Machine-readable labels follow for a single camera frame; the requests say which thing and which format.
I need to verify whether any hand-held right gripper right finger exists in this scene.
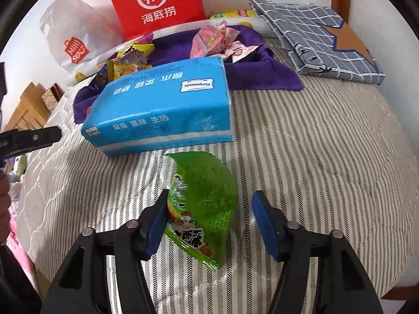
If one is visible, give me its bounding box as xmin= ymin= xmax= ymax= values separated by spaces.
xmin=251 ymin=190 xmax=384 ymax=314

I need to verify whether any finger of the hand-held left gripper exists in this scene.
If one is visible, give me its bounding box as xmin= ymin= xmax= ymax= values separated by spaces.
xmin=0 ymin=125 xmax=63 ymax=158

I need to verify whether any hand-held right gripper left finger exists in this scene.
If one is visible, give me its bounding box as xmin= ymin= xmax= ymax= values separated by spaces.
xmin=39 ymin=189 xmax=171 ymax=314

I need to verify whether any green snack packet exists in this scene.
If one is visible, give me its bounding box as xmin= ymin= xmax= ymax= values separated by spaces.
xmin=164 ymin=151 xmax=239 ymax=271

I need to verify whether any purple towel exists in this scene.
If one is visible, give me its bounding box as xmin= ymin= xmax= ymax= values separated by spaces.
xmin=73 ymin=24 xmax=305 ymax=125

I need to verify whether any red white strip packet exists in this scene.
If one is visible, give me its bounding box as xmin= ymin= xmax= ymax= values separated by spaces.
xmin=231 ymin=41 xmax=257 ymax=63

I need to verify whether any large pink snack packet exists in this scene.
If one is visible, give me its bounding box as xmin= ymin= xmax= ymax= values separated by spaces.
xmin=191 ymin=26 xmax=226 ymax=58

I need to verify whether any framed picture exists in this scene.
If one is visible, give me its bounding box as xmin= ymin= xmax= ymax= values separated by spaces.
xmin=41 ymin=84 xmax=63 ymax=110

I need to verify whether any white plastic bag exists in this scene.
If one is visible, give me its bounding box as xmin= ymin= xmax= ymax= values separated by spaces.
xmin=39 ymin=0 xmax=126 ymax=74

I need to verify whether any pink printed cloth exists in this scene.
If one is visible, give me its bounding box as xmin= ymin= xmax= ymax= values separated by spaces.
xmin=7 ymin=183 xmax=36 ymax=288

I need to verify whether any blue tissue pack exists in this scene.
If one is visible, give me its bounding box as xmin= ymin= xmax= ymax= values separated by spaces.
xmin=81 ymin=55 xmax=234 ymax=156

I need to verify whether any brown wooden skirting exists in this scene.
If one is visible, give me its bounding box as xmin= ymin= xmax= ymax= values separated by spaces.
xmin=380 ymin=276 xmax=418 ymax=301

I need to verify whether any red paper bag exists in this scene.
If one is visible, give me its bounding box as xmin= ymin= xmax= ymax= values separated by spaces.
xmin=104 ymin=0 xmax=207 ymax=40

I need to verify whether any white printed roll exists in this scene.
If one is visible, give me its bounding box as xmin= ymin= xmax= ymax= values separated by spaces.
xmin=64 ymin=18 xmax=277 ymax=87

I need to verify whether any grey checked folded cloth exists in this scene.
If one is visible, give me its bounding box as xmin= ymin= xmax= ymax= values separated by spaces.
xmin=246 ymin=0 xmax=385 ymax=86

